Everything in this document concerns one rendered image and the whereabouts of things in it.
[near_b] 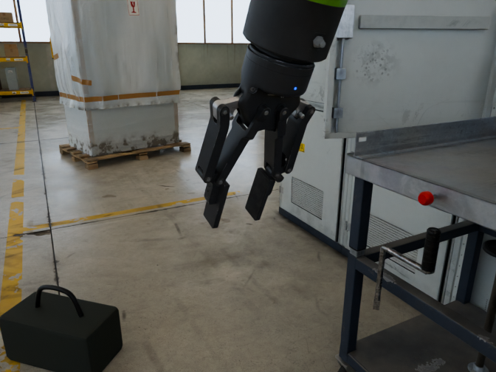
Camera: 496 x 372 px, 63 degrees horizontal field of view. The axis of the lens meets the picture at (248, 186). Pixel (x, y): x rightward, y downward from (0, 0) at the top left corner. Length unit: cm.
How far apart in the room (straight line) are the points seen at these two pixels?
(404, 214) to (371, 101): 69
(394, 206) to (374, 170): 92
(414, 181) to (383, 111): 54
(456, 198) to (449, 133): 51
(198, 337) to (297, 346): 41
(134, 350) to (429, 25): 161
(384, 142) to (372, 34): 41
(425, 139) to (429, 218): 61
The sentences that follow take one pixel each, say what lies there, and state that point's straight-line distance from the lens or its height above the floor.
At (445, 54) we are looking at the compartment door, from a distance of 162.
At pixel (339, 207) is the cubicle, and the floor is 28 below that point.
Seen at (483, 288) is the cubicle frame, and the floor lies 24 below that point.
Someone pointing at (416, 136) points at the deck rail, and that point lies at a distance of 135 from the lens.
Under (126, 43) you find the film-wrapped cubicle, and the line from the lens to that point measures 441.
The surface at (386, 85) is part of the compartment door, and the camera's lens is 153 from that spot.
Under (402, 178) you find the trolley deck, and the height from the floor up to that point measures 83.
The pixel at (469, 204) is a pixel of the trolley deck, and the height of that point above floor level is 83.
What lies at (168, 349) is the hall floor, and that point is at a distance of 177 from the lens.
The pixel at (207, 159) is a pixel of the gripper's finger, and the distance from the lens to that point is 46.
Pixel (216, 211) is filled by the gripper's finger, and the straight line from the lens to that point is 51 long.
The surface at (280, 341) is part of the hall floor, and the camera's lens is 178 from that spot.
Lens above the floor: 114
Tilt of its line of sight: 19 degrees down
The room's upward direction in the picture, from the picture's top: straight up
